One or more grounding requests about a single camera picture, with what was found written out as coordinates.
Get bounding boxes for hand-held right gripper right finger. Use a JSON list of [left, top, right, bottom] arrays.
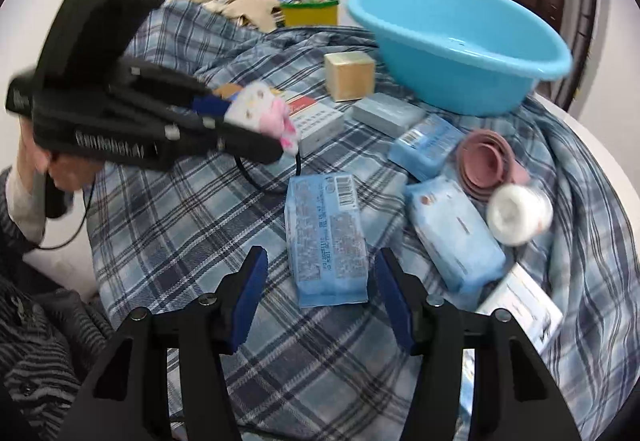
[[374, 247, 583, 441]]

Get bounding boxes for pink nested cups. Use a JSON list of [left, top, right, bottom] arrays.
[[452, 130, 532, 203]]

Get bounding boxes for blue barcode tissue pack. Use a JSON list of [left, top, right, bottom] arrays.
[[284, 172, 370, 308]]

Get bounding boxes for yellow plastic container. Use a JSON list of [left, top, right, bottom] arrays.
[[280, 0, 341, 28]]

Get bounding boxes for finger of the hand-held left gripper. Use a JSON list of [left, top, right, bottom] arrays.
[[165, 116, 287, 167], [117, 58, 236, 122]]

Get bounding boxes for person's striped grey sweater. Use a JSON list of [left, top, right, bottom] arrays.
[[0, 241, 121, 441]]

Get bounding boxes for grey blue box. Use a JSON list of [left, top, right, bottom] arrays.
[[351, 92, 427, 138]]

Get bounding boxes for white lidded clear jar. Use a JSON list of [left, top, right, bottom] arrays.
[[486, 184, 553, 247]]

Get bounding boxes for small light blue packet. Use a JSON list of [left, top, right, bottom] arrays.
[[387, 114, 466, 182]]

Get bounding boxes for person's left forearm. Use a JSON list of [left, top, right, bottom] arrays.
[[0, 166, 48, 252]]

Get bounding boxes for person's left hand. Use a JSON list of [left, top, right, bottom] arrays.
[[12, 141, 95, 196]]

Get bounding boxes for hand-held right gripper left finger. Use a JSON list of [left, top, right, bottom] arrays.
[[57, 245, 271, 441]]

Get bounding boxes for black cable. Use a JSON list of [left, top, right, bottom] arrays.
[[30, 151, 303, 252]]

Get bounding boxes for light blue plastic basin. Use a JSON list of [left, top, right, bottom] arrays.
[[346, 0, 574, 117]]

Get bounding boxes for pink white plush toy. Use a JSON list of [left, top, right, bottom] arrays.
[[215, 81, 301, 154]]

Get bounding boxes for white flat box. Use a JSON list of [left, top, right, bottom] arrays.
[[475, 263, 564, 357]]

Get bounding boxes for gold square box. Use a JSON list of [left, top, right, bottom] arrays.
[[323, 52, 377, 102]]

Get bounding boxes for beige cardboard pile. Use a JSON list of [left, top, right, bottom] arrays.
[[182, 0, 282, 33]]

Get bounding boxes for white box red label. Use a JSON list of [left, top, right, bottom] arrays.
[[270, 88, 346, 157]]

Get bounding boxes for blue plaid cloth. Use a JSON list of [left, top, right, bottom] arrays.
[[82, 0, 640, 441]]

